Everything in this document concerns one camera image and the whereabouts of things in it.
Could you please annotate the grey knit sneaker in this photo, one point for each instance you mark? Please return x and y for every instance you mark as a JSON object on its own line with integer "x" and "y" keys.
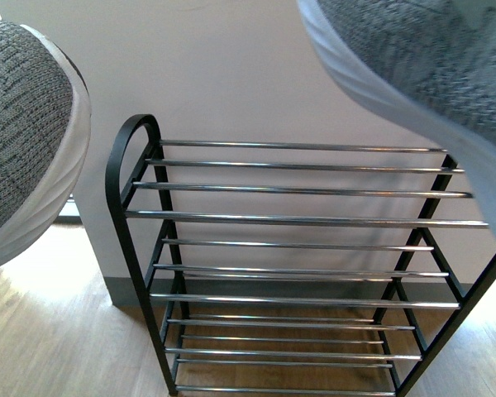
{"x": 45, "y": 124}
{"x": 428, "y": 66}

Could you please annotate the black metal shoe rack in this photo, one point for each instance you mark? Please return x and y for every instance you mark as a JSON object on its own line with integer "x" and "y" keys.
{"x": 295, "y": 269}

